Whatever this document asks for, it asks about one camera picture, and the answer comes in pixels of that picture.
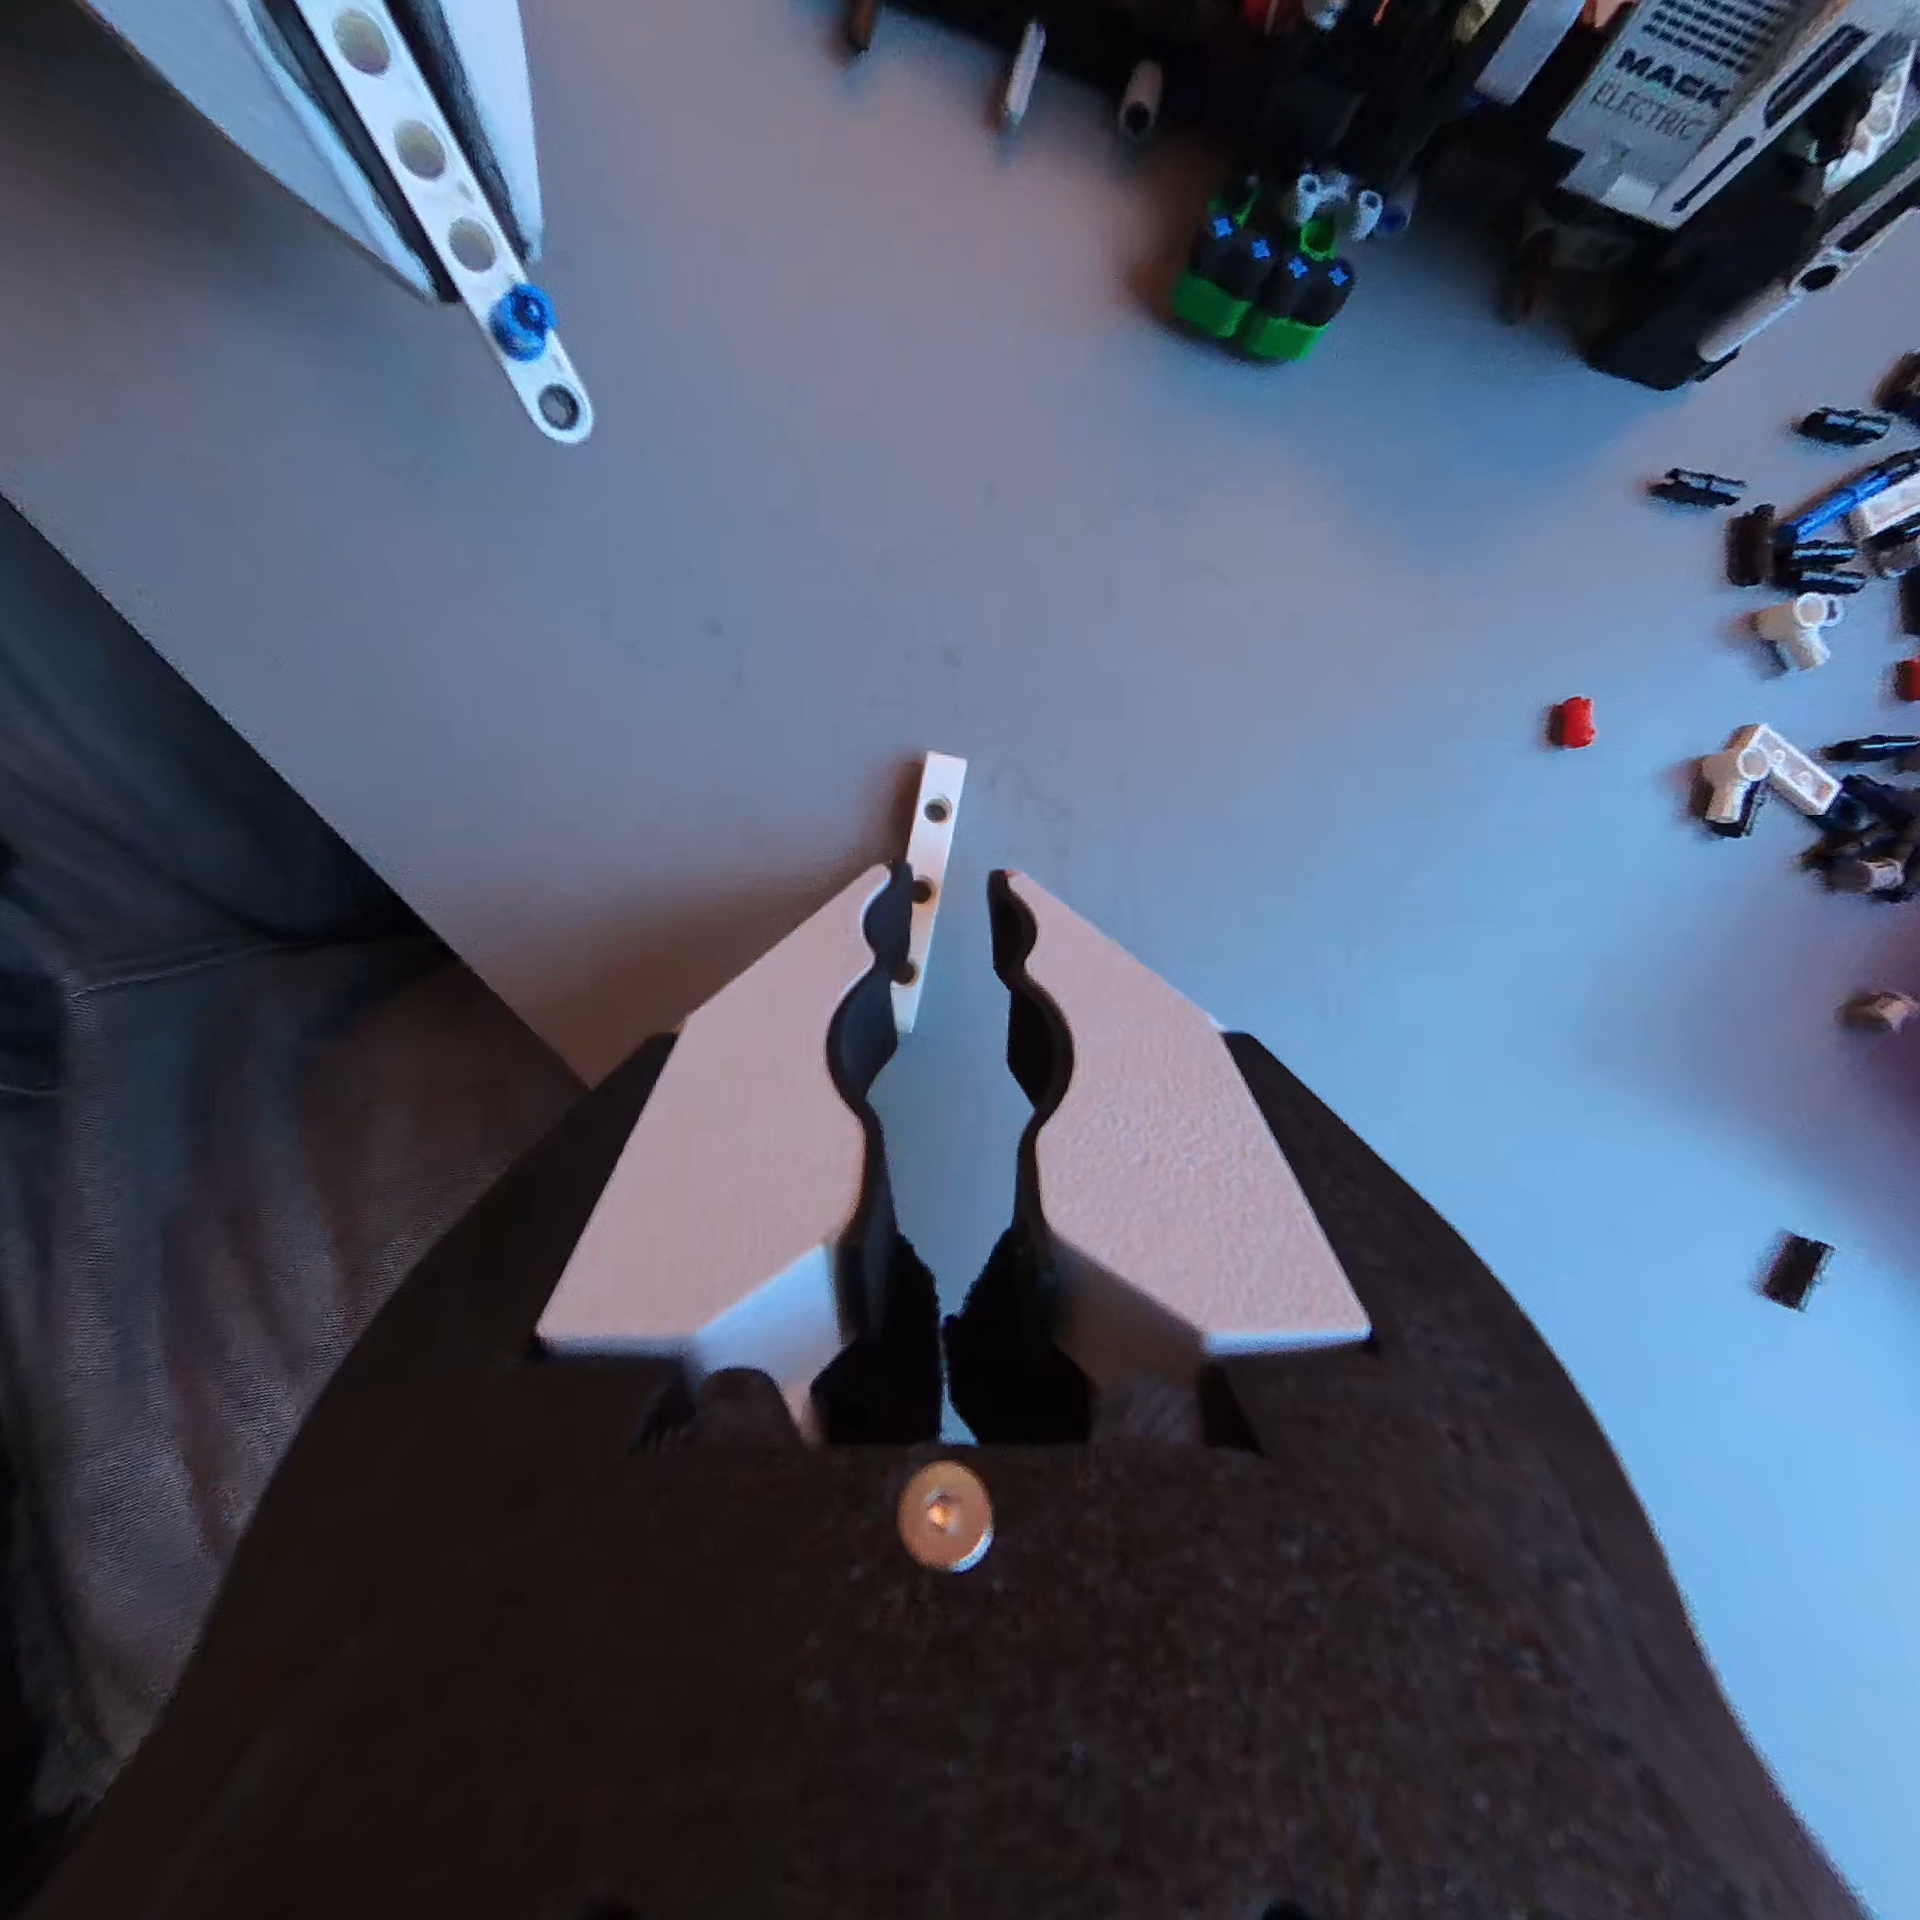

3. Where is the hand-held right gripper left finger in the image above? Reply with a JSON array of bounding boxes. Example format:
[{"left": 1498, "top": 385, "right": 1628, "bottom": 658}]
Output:
[{"left": 534, "top": 862, "right": 945, "bottom": 1444}]

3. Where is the pile of small lego pieces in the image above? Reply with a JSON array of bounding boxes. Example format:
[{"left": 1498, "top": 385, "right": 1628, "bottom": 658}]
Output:
[{"left": 1648, "top": 352, "right": 1920, "bottom": 906}]

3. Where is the white lego angle connector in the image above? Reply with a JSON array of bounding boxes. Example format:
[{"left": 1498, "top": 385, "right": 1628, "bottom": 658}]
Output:
[
  {"left": 1697, "top": 722, "right": 1842, "bottom": 838},
  {"left": 1752, "top": 592, "right": 1848, "bottom": 672}
]

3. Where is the short white lego beam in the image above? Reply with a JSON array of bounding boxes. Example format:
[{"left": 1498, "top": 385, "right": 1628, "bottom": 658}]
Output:
[{"left": 893, "top": 751, "right": 971, "bottom": 1038}]

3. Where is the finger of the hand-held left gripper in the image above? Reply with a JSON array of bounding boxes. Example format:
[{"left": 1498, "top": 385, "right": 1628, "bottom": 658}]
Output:
[
  {"left": 440, "top": 0, "right": 545, "bottom": 270},
  {"left": 88, "top": 0, "right": 457, "bottom": 307}
]

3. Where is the long white lego beam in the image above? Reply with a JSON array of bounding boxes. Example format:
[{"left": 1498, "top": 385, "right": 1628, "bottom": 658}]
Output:
[{"left": 297, "top": 0, "right": 597, "bottom": 448}]

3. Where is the green and black lego assembly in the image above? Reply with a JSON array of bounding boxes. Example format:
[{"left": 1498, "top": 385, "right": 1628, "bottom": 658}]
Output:
[{"left": 1169, "top": 168, "right": 1385, "bottom": 366}]

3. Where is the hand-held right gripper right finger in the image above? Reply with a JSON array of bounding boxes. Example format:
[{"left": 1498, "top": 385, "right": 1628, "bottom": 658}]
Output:
[{"left": 942, "top": 867, "right": 1376, "bottom": 1444}]

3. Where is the person's leg in grey trousers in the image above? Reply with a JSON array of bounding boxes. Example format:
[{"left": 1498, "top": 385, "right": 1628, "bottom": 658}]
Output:
[{"left": 0, "top": 491, "right": 589, "bottom": 1920}]

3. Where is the partly built lego truck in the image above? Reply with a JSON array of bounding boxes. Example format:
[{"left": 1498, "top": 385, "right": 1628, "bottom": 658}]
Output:
[{"left": 1477, "top": 0, "right": 1920, "bottom": 396}]

